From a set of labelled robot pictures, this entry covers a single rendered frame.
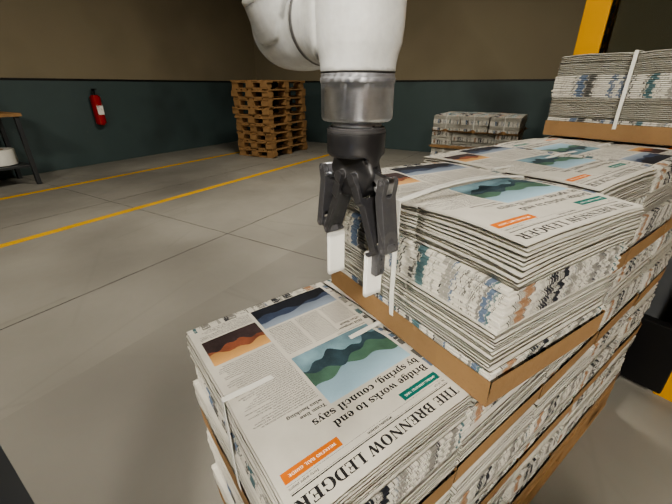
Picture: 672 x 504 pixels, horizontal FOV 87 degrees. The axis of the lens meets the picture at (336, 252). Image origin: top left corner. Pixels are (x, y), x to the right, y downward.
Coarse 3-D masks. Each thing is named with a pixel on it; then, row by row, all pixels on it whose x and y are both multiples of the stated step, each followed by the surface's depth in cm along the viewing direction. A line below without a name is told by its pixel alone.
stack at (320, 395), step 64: (640, 256) 92; (256, 320) 63; (320, 320) 63; (256, 384) 50; (320, 384) 50; (384, 384) 50; (448, 384) 50; (576, 384) 91; (256, 448) 41; (320, 448) 41; (384, 448) 41; (448, 448) 50; (512, 448) 74
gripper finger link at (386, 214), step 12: (384, 180) 42; (396, 180) 43; (384, 192) 43; (384, 204) 44; (384, 216) 44; (396, 216) 45; (384, 228) 44; (396, 228) 46; (384, 240) 45; (396, 240) 46; (384, 252) 45
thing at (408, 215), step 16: (432, 192) 55; (448, 192) 55; (464, 192) 55; (480, 192) 55; (416, 208) 48; (400, 224) 52; (416, 224) 49; (400, 240) 53; (400, 256) 54; (384, 272) 57; (400, 272) 54; (384, 288) 58; (400, 288) 55; (400, 304) 56
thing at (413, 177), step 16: (400, 176) 62; (416, 176) 63; (432, 176) 63; (448, 176) 64; (464, 176) 64; (400, 192) 54; (352, 208) 62; (352, 224) 63; (352, 240) 64; (352, 256) 64; (352, 272) 66
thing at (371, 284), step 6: (366, 252) 48; (366, 258) 48; (366, 264) 49; (366, 270) 49; (366, 276) 49; (372, 276) 50; (378, 276) 51; (366, 282) 50; (372, 282) 50; (378, 282) 51; (366, 288) 50; (372, 288) 51; (378, 288) 52; (366, 294) 51; (372, 294) 52
